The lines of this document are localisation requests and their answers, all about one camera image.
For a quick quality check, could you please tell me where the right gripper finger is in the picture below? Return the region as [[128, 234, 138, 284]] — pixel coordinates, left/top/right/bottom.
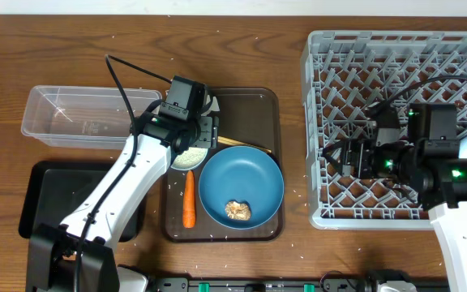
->
[[322, 152, 343, 175], [322, 140, 345, 154]]

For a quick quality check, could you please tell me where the white rice pile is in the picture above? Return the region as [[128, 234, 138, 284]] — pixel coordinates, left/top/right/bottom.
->
[[173, 147, 208, 170]]

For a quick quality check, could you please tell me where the light blue bowl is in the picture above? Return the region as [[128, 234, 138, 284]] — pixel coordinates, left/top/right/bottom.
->
[[170, 146, 209, 171]]

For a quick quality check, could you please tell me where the blue plate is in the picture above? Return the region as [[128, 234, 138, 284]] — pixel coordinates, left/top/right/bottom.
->
[[198, 146, 285, 230]]

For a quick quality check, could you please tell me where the white tissue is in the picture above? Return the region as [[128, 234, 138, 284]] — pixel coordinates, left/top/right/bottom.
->
[[206, 97, 220, 115]]

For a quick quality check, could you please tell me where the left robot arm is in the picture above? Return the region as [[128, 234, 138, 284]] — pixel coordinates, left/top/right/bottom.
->
[[25, 76, 218, 291]]

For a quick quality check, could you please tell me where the grey dishwasher rack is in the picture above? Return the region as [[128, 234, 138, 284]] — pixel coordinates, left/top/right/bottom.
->
[[301, 31, 467, 230]]

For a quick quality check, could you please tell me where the upper wooden chopstick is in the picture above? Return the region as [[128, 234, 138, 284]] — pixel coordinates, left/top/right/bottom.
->
[[217, 136, 272, 153]]

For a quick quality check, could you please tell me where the orange carrot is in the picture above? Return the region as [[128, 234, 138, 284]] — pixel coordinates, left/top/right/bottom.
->
[[182, 170, 196, 229]]

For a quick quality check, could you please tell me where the brown food scrap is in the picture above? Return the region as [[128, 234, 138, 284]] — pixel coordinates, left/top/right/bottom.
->
[[225, 200, 251, 221]]

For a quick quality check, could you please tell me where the clear plastic bin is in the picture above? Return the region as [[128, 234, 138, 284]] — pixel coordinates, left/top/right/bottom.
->
[[20, 84, 164, 150]]

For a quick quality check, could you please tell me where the black tray bin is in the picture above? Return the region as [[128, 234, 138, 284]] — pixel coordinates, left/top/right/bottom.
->
[[18, 161, 145, 243]]

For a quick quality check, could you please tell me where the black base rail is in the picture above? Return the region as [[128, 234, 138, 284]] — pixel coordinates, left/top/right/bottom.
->
[[115, 265, 459, 292]]

